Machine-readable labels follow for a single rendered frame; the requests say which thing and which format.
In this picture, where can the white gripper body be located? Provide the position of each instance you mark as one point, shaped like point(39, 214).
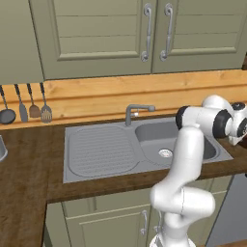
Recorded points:
point(236, 140)

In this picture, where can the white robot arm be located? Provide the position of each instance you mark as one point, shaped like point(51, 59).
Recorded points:
point(188, 151)

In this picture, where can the green base cupboard door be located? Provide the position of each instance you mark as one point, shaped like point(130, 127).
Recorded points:
point(109, 230)
point(220, 205)

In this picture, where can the grey sink tap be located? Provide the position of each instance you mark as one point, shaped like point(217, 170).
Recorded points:
point(129, 112)

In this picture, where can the grey kitchen sink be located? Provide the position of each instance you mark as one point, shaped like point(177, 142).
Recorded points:
point(103, 151)

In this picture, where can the grey dishwasher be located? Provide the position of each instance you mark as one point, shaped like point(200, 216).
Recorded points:
point(230, 212)

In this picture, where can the green base drawer front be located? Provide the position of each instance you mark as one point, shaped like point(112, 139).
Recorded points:
point(109, 201)

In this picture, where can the grey slotted hanging spatula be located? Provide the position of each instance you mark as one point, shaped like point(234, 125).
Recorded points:
point(46, 114)

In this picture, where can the brown hanging spatula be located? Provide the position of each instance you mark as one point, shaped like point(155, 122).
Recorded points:
point(33, 110)

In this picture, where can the grey hanging turner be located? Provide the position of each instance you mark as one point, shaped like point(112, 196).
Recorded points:
point(22, 111)

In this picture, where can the black hanging ladle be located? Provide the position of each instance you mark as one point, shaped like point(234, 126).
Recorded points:
point(6, 115)

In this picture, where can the grey metal pot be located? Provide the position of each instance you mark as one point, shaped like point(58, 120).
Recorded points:
point(2, 149)

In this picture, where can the green wall cupboard door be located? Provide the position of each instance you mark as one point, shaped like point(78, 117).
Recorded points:
point(205, 32)
point(96, 35)

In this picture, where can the plain green wall cupboard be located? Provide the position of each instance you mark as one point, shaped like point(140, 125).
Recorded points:
point(17, 41)

